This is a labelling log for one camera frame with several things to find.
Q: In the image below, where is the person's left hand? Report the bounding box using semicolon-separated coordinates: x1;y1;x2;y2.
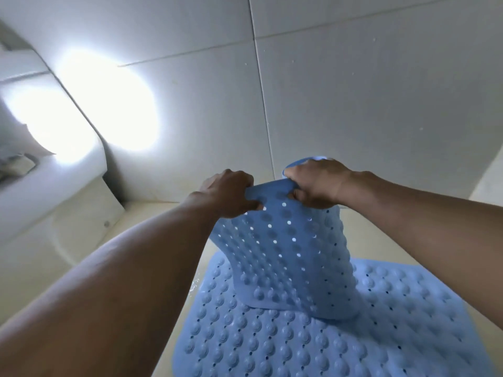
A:
191;169;264;219

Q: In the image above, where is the person's right hand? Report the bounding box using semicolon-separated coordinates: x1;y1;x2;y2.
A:
283;159;354;210

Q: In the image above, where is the blue suction cup bath mat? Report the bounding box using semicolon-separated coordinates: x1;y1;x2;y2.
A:
168;156;503;377

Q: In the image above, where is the person's right forearm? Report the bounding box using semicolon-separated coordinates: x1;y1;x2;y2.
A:
337;170;503;323

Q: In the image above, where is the person's left forearm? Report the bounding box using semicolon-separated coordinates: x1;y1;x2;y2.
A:
0;191;221;377

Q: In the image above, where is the white bathtub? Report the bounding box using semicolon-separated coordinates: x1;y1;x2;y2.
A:
0;19;189;326

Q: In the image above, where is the grey cloth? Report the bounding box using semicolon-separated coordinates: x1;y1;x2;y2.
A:
0;147;38;181

